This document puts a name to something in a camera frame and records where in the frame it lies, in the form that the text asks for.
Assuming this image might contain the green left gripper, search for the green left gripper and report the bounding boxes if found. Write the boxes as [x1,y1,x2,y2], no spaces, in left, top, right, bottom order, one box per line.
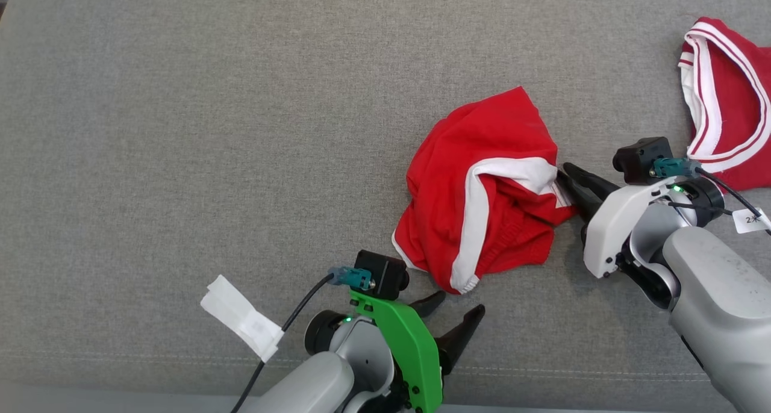
[348,288,486,413]

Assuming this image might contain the small white cable tag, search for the small white cable tag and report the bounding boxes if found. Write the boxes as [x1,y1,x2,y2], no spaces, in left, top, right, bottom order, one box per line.
[733,207,771,234]

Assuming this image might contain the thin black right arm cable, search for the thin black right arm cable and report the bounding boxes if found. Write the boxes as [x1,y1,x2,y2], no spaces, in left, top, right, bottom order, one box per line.
[660,199,734,216]

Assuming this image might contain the red shorts with white stripe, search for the red shorts with white stripe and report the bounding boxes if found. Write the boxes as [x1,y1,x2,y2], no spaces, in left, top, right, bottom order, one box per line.
[392,86,580,295]

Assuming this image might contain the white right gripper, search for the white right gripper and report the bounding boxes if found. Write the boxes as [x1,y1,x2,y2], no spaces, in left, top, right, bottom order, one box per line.
[557,163,684,280]

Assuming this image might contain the white tape flag on cable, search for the white tape flag on cable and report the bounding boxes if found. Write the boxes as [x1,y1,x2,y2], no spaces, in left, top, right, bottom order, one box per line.
[200,275,285,363]

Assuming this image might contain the red white striped t-shirt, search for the red white striped t-shirt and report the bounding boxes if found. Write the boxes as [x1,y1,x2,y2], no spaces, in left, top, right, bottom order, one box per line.
[678,17,771,192]

